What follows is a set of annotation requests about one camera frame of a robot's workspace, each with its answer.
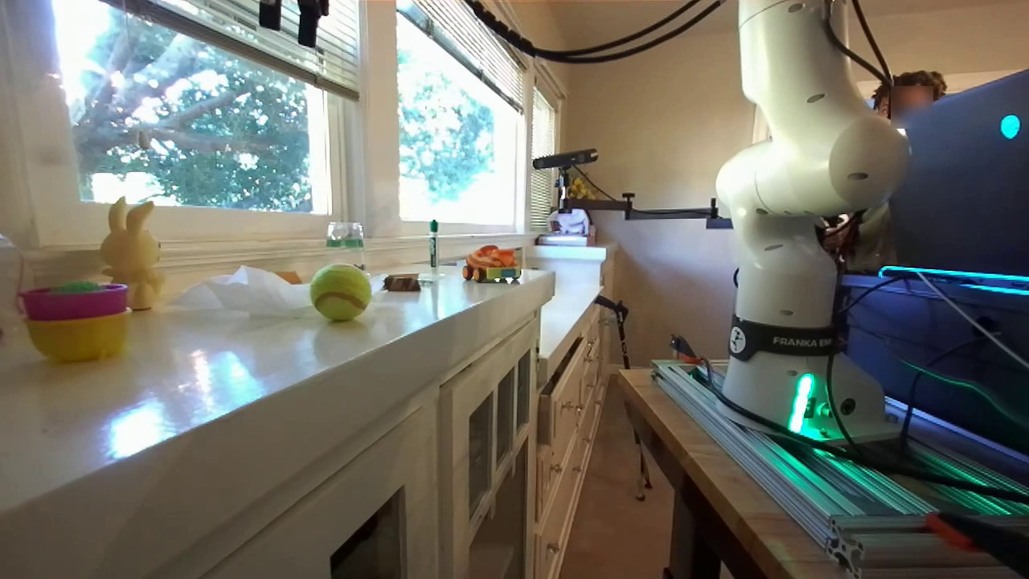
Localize raised white window blinds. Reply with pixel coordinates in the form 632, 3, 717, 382
395, 0, 529, 113

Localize clear glass jar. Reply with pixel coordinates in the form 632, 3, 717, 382
320, 219, 371, 270

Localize yellow-green tennis ball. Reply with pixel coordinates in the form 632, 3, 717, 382
310, 262, 377, 326

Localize white crumpled plastic bag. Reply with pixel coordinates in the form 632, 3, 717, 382
174, 263, 318, 318

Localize yellow bunny toy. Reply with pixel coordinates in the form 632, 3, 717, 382
96, 192, 168, 315

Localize orange tiger toy car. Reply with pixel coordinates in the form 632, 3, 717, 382
460, 241, 523, 287

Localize small white object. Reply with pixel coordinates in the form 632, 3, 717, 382
544, 206, 596, 245

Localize pink plastic bowl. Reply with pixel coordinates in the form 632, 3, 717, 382
16, 280, 131, 322

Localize white counter cabinet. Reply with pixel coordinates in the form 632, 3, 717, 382
0, 241, 620, 579

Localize black tripod leg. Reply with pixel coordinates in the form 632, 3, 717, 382
590, 292, 657, 504

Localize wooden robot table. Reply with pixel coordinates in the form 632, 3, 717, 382
614, 365, 848, 579

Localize aluminium extrusion rails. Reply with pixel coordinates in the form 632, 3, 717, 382
648, 359, 1029, 574

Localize desk with glowing edge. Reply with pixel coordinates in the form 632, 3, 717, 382
838, 262, 1029, 453

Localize white window frame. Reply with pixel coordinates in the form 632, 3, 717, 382
0, 0, 567, 270

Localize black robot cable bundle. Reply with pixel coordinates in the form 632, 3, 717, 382
462, 0, 734, 64

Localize black bar camera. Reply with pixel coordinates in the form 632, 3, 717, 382
529, 144, 601, 170

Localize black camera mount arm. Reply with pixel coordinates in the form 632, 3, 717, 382
549, 166, 735, 234

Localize black base cable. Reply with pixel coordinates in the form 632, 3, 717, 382
669, 336, 1029, 509

